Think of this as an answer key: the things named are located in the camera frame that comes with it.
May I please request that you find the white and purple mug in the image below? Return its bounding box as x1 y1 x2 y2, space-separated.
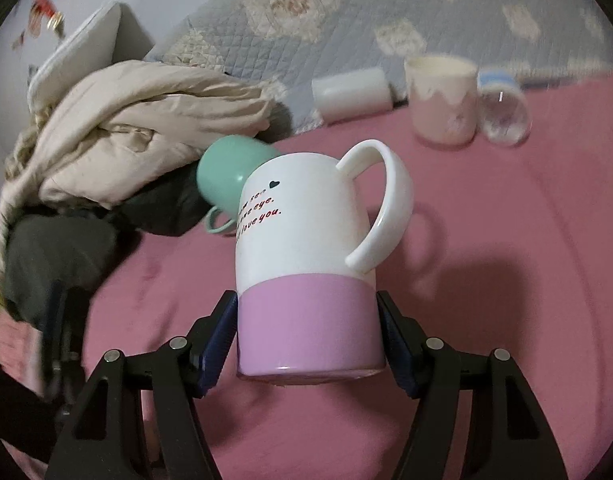
235 140 414 385

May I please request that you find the clear glass blue-band cup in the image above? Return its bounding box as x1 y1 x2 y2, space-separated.
477 70 531 146

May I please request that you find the plain white cup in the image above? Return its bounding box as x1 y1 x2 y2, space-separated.
311 67 393 124

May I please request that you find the dark grey blanket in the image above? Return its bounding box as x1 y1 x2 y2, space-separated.
3 208 140 330

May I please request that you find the black glossy jacket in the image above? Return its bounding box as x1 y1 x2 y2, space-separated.
116 162 211 236

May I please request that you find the cream folded duvet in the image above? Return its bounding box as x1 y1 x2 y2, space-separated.
0 61 274 240

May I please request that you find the mint green mug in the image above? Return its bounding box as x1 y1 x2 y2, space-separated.
196 136 282 234

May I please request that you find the white pillow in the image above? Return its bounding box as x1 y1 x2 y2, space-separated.
26 1 126 114

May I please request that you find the red hanging knot ornament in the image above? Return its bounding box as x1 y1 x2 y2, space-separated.
11 0 66 51

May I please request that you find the pink drip pattern mug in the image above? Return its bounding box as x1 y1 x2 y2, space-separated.
404 54 478 148

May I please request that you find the blue quilted floral cover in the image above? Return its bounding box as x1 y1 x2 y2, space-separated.
149 0 613 133

